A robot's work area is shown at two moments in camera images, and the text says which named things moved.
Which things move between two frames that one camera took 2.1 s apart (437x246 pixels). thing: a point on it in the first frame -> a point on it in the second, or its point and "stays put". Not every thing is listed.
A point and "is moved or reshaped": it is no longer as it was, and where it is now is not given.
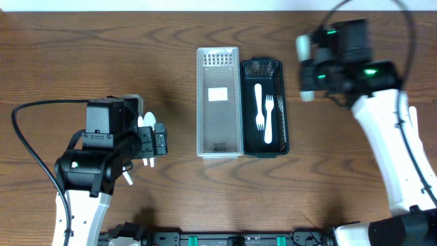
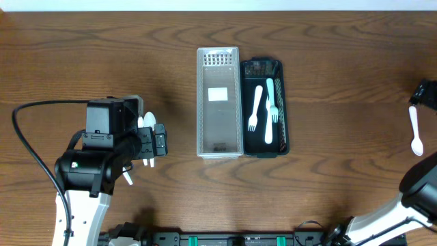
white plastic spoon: [413, 117] stays put
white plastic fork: [306, 96] -> [274, 110]
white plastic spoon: [127, 176] stays put
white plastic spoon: [141, 124] stays put
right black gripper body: [321, 77] -> [429, 92]
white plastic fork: [269, 104] stays put
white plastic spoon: [149, 121] stays put
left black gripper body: [147, 142] stays put
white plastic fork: [260, 119] is moved or reshaped
